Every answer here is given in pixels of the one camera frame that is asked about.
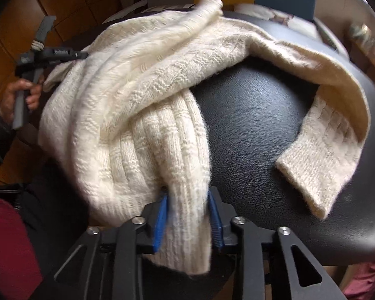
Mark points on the dark red trousers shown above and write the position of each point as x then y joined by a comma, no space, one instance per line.
20,273

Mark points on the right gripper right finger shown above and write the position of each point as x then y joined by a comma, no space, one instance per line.
221,215

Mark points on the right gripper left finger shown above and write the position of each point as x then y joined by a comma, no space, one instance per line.
155,215

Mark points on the person's left hand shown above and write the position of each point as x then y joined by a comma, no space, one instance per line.
8,101

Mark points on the cream knitted sweater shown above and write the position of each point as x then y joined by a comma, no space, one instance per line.
123,122

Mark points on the black leather ottoman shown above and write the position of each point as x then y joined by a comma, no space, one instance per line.
253,111

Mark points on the deer print cushion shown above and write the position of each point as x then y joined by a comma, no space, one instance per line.
293,22

